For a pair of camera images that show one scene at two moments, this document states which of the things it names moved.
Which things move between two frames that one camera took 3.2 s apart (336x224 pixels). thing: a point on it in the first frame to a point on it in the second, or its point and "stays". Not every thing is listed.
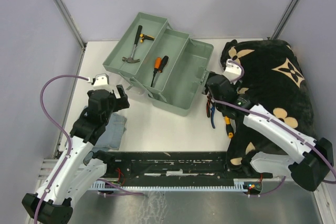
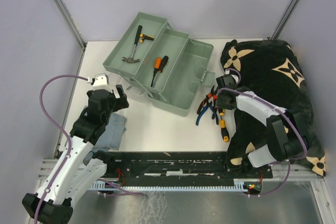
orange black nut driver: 165,60 stays
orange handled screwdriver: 157,64 stays
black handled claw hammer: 130,60 stays
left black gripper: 119,103 stays
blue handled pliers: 212,110 to 208,105
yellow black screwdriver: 229,128 to 224,131
